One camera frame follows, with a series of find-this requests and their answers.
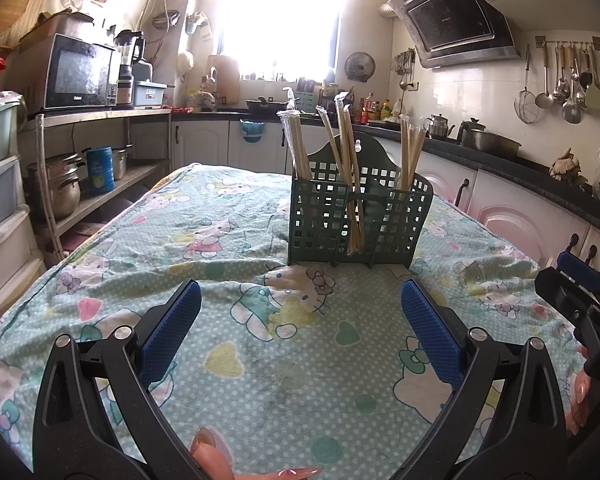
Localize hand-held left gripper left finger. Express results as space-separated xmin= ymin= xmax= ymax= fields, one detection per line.
xmin=32 ymin=279 xmax=202 ymax=480

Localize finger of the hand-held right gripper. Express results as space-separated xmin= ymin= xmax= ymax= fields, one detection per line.
xmin=535 ymin=266 xmax=600 ymax=328
xmin=556 ymin=251 xmax=600 ymax=293

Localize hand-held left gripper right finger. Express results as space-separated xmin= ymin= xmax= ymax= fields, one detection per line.
xmin=400 ymin=279 xmax=568 ymax=480

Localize green plastic utensil basket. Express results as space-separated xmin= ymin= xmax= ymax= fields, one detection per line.
xmin=286 ymin=132 xmax=433 ymax=267

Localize group of chopsticks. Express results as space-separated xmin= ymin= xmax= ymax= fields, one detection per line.
xmin=277 ymin=87 xmax=428 ymax=256

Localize small hanging utensils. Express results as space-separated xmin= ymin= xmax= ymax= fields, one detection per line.
xmin=394 ymin=49 xmax=416 ymax=91

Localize person's right hand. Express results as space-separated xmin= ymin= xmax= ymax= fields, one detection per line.
xmin=566 ymin=345 xmax=595 ymax=436

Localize person's left hand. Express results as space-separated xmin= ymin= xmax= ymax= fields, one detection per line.
xmin=189 ymin=426 xmax=326 ymax=480

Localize brown dried food pile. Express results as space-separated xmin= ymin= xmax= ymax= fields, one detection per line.
xmin=550 ymin=147 xmax=588 ymax=183

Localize black countertop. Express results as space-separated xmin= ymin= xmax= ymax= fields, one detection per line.
xmin=172 ymin=107 xmax=600 ymax=231

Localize cartoon cat printed tablecloth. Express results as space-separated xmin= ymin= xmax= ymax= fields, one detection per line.
xmin=0 ymin=162 xmax=588 ymax=480

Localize steel pot on counter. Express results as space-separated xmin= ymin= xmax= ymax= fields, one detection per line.
xmin=470 ymin=129 xmax=522 ymax=157

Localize small steel pot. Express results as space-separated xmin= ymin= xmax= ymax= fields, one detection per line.
xmin=111 ymin=145 xmax=133 ymax=181

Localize blue tin can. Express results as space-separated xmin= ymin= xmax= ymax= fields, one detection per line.
xmin=86 ymin=146 xmax=116 ymax=194

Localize stacked steel pots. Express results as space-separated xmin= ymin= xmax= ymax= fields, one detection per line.
xmin=26 ymin=152 xmax=87 ymax=221

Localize row of hanging ladles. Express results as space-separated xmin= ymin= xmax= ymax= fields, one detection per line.
xmin=535 ymin=35 xmax=600 ymax=125

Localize steel kettle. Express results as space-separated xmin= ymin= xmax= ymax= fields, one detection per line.
xmin=425 ymin=114 xmax=456 ymax=141

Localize blue hanging bag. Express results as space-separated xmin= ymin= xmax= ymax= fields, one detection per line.
xmin=240 ymin=119 xmax=267 ymax=145

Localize pastel plastic drawer unit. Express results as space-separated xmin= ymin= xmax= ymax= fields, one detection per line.
xmin=0 ymin=91 xmax=46 ymax=311

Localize metal shelf rack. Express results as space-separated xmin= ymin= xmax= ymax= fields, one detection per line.
xmin=27 ymin=107 xmax=173 ymax=256

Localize group of condiment bottles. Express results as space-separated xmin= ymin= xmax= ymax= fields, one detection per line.
xmin=357 ymin=92 xmax=406 ymax=125

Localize blue grey dish bin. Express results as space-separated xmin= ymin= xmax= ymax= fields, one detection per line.
xmin=132 ymin=80 xmax=170 ymax=107

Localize black frying pan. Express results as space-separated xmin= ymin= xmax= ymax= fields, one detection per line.
xmin=245 ymin=96 xmax=283 ymax=112

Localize steel faucet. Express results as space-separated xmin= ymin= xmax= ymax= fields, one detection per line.
xmin=202 ymin=74 xmax=218 ymax=111

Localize wooden cutting board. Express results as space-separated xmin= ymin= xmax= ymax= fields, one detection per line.
xmin=207 ymin=55 xmax=241 ymax=106

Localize teal knife block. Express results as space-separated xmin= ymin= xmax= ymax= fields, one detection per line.
xmin=297 ymin=77 xmax=317 ymax=111

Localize black microwave oven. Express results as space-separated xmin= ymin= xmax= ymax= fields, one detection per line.
xmin=42 ymin=34 xmax=121 ymax=111

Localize blender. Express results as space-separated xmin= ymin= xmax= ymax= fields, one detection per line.
xmin=114 ymin=30 xmax=147 ymax=106

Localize black range hood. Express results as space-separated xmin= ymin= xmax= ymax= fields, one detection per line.
xmin=386 ymin=0 xmax=522 ymax=69

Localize kitchen window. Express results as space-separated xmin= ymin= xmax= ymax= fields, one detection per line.
xmin=217 ymin=0 xmax=346 ymax=81

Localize round straw mat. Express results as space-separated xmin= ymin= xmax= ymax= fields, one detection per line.
xmin=0 ymin=0 xmax=48 ymax=48

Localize wire skimmer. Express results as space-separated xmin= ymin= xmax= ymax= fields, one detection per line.
xmin=514 ymin=45 xmax=541 ymax=125

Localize small wall fan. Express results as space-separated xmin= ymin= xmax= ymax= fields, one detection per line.
xmin=344 ymin=51 xmax=377 ymax=83

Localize wall utensil caddy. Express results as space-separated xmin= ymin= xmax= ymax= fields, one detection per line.
xmin=185 ymin=10 xmax=212 ymax=36

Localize water heater hoses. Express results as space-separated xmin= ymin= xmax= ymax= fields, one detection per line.
xmin=137 ymin=0 xmax=181 ymax=61

